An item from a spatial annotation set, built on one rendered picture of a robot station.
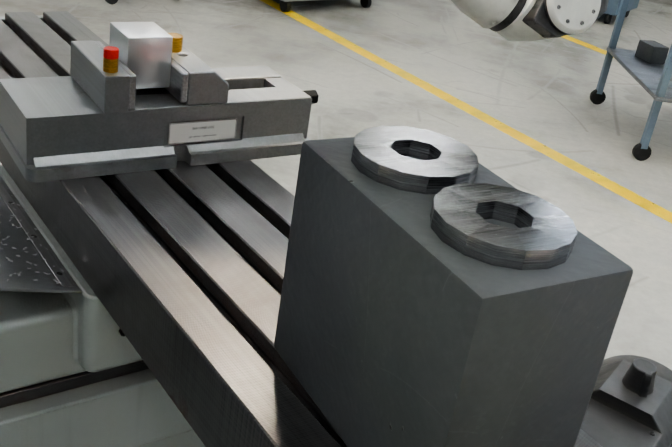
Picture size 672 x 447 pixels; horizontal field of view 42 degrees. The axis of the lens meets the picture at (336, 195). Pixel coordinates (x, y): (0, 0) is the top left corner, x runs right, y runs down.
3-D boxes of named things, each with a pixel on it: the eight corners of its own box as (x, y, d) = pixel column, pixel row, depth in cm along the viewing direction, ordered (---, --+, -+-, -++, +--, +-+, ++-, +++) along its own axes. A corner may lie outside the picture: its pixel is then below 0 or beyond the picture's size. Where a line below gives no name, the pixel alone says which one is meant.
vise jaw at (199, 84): (185, 68, 111) (188, 37, 109) (228, 103, 102) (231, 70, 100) (140, 70, 107) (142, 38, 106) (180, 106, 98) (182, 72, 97)
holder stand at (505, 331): (394, 323, 78) (437, 114, 69) (560, 497, 61) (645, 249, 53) (271, 347, 72) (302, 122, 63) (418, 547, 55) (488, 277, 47)
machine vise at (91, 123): (258, 110, 121) (267, 33, 116) (312, 153, 110) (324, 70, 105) (-6, 129, 102) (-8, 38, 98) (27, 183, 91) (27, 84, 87)
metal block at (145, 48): (150, 70, 105) (153, 21, 102) (169, 87, 100) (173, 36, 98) (108, 72, 102) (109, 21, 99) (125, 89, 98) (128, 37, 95)
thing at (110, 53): (115, 68, 95) (116, 45, 94) (120, 72, 94) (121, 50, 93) (100, 68, 94) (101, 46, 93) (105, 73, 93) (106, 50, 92)
